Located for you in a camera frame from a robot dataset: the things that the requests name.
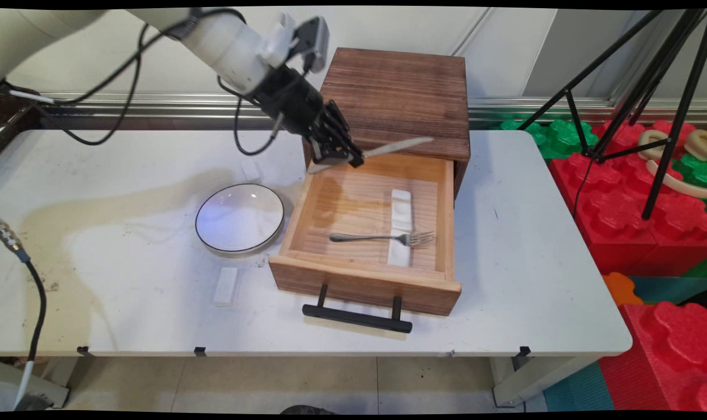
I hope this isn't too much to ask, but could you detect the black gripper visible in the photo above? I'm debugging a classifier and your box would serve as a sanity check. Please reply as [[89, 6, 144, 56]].
[[253, 64, 366, 169]]

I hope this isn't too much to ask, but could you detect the silver metal knife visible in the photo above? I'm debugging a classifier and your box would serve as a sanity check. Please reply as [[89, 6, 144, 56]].
[[307, 136, 435, 175]]

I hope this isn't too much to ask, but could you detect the silver metal fork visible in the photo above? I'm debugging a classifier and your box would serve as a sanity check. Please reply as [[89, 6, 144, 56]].
[[329, 230, 436, 248]]

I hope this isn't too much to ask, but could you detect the light wooden drawer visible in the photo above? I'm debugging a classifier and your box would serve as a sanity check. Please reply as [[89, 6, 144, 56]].
[[268, 145, 463, 317]]

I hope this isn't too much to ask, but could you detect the dark wooden cabinet box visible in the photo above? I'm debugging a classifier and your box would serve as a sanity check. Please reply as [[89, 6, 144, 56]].
[[303, 47, 472, 202]]

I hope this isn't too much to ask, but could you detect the long white cutlery rest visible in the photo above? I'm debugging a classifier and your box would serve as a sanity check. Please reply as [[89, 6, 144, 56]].
[[387, 188, 414, 268]]

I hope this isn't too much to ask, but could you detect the white plate with black rim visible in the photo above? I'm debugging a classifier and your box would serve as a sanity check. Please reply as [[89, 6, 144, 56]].
[[195, 183, 285, 256]]

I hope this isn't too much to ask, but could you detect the large red foam block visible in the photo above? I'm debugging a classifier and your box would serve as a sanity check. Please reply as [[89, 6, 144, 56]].
[[549, 120, 707, 278]]

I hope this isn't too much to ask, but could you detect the white table leg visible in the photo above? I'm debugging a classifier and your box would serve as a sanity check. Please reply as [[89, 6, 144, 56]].
[[490, 355, 600, 408]]

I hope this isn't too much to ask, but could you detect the orange foam piece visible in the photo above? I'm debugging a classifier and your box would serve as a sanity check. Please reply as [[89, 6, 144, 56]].
[[603, 272, 645, 308]]

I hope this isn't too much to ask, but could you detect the black tripod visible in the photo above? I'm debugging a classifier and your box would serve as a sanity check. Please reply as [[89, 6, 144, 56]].
[[517, 8, 707, 221]]

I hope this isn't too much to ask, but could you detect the teal foam mat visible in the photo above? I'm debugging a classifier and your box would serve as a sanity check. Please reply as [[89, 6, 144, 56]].
[[542, 362, 615, 412]]

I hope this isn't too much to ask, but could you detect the small green foam block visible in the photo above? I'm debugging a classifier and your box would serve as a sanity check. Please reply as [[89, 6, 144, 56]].
[[672, 153, 707, 202]]

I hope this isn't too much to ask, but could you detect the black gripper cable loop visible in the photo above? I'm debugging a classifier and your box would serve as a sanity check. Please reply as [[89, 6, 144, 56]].
[[216, 75, 285, 157]]

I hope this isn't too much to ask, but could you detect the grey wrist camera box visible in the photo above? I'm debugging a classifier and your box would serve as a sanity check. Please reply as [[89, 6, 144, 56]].
[[291, 16, 330, 75]]

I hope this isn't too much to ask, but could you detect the metal wall rail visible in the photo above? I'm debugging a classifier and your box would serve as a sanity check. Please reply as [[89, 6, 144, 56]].
[[0, 90, 707, 131]]

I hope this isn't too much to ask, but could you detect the black drawer handle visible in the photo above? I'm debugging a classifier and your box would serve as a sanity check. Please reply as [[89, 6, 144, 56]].
[[302, 283, 414, 335]]

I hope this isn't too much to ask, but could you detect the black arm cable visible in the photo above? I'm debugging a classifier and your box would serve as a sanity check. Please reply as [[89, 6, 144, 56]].
[[3, 8, 247, 146]]

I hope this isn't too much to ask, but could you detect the beige ring toy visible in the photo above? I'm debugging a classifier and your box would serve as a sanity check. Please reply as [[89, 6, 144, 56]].
[[638, 129, 707, 200]]

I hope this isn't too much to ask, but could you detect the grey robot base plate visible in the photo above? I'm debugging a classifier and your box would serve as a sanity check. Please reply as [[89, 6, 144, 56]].
[[0, 359, 72, 411]]

